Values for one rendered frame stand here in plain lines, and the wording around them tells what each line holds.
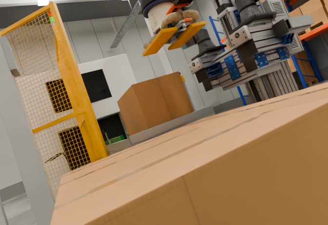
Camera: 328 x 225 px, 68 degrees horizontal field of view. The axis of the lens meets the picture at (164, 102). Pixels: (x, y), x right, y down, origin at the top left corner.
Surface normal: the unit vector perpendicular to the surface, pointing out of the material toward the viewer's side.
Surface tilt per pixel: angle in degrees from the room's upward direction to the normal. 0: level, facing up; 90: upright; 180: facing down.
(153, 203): 90
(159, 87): 90
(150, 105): 90
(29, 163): 90
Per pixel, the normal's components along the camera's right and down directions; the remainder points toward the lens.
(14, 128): 0.37, -0.21
